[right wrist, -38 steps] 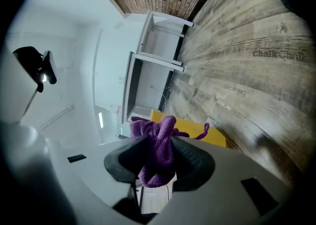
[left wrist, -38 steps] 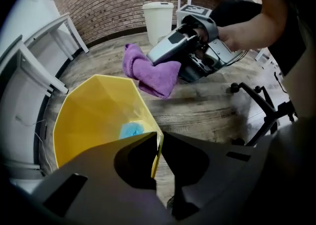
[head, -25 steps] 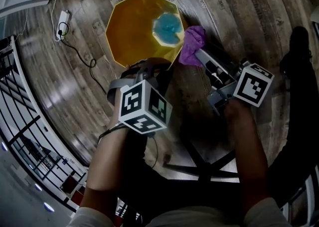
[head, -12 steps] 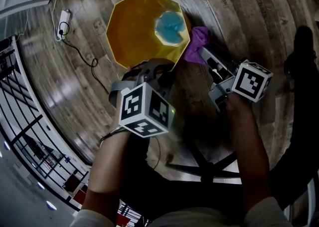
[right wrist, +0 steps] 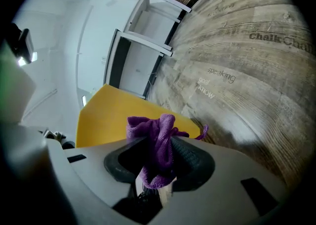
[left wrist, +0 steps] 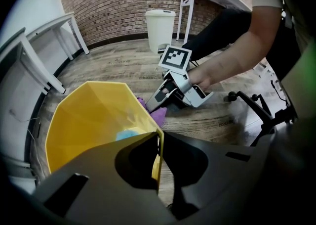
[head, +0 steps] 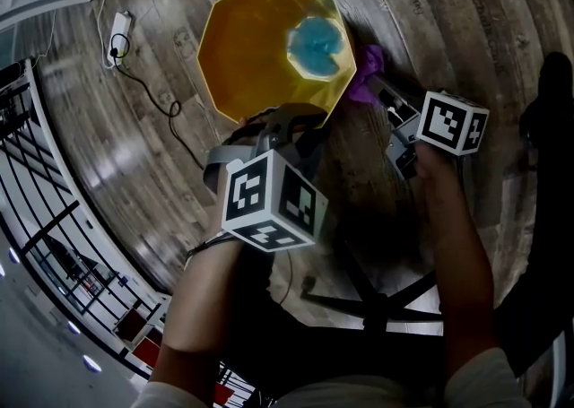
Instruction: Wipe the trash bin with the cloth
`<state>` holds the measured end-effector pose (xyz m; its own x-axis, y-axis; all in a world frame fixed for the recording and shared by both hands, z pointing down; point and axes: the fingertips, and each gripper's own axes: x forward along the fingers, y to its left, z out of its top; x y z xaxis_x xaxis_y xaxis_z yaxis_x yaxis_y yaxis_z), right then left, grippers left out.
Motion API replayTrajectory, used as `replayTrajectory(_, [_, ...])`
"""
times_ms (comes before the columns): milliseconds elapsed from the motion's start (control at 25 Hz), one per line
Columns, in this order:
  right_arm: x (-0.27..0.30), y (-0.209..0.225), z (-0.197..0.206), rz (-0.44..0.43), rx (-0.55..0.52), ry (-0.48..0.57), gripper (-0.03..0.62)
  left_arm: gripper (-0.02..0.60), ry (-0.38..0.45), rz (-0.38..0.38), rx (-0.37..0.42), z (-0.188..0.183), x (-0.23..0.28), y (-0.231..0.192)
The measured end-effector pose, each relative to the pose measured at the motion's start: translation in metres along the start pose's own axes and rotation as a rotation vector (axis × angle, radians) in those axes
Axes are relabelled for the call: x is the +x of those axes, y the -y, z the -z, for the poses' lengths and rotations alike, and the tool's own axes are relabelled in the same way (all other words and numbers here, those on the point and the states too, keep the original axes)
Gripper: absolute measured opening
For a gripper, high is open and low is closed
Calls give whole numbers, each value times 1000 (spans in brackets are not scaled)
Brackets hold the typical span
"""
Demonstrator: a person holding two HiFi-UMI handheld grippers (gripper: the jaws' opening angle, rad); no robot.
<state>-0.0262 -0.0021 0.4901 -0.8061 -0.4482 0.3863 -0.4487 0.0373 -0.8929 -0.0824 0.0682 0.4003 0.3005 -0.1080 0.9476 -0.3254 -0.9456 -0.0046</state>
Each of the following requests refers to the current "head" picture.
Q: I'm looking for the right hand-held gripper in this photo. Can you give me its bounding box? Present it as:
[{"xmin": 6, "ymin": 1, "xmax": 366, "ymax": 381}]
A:
[{"xmin": 375, "ymin": 78, "xmax": 490, "ymax": 181}]

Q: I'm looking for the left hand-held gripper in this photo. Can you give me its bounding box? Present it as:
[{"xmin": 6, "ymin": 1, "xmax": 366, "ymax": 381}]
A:
[{"xmin": 204, "ymin": 103, "xmax": 328, "ymax": 254}]

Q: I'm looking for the purple cloth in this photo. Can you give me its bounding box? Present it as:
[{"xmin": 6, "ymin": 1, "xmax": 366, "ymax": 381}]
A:
[{"xmin": 348, "ymin": 44, "xmax": 387, "ymax": 105}]

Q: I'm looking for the yellow plastic bucket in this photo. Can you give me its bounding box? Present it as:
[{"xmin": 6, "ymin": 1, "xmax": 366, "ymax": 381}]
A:
[{"xmin": 196, "ymin": 0, "xmax": 358, "ymax": 130}]

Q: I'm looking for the person's right forearm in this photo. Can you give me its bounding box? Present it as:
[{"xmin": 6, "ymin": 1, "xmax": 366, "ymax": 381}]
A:
[{"xmin": 414, "ymin": 145, "xmax": 499, "ymax": 380}]

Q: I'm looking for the person's left forearm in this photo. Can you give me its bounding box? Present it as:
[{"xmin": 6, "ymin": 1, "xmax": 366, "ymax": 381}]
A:
[{"xmin": 154, "ymin": 235, "xmax": 243, "ymax": 392}]

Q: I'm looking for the blue crumpled wad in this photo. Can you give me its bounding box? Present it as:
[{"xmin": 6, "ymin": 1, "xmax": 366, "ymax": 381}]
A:
[{"xmin": 289, "ymin": 16, "xmax": 346, "ymax": 78}]

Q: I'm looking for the black wrist band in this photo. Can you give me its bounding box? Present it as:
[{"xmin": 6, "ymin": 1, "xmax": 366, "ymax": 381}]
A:
[{"xmin": 186, "ymin": 229, "xmax": 239, "ymax": 259}]

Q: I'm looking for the person's black right shoe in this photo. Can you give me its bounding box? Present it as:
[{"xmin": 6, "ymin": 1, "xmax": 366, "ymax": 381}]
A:
[{"xmin": 519, "ymin": 51, "xmax": 574, "ymax": 143}]

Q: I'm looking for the person's right leg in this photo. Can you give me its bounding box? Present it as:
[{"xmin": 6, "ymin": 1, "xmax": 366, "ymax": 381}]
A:
[{"xmin": 492, "ymin": 96, "xmax": 574, "ymax": 376}]

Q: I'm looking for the white power strip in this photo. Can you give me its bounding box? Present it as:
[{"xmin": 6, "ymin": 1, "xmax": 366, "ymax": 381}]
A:
[{"xmin": 107, "ymin": 11, "xmax": 132, "ymax": 67}]

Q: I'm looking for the dark red box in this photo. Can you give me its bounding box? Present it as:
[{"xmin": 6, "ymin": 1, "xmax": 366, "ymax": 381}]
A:
[{"xmin": 114, "ymin": 309, "xmax": 144, "ymax": 343}]

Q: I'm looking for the red board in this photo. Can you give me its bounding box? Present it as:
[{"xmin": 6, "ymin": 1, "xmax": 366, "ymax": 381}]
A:
[{"xmin": 132, "ymin": 337, "xmax": 162, "ymax": 367}]

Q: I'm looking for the black metal railing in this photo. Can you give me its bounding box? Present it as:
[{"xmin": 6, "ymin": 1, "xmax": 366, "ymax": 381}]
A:
[{"xmin": 0, "ymin": 60, "xmax": 167, "ymax": 376}]

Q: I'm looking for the person's white shirt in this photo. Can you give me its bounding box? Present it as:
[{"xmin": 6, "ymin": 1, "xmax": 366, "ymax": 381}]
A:
[{"xmin": 129, "ymin": 347, "xmax": 526, "ymax": 408}]

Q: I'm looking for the black power cable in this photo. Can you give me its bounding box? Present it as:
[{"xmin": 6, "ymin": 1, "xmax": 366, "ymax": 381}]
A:
[{"xmin": 109, "ymin": 33, "xmax": 205, "ymax": 169}]

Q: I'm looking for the thin white cable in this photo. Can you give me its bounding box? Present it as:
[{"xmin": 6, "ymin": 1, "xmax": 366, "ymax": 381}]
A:
[{"xmin": 30, "ymin": 11, "xmax": 58, "ymax": 60}]

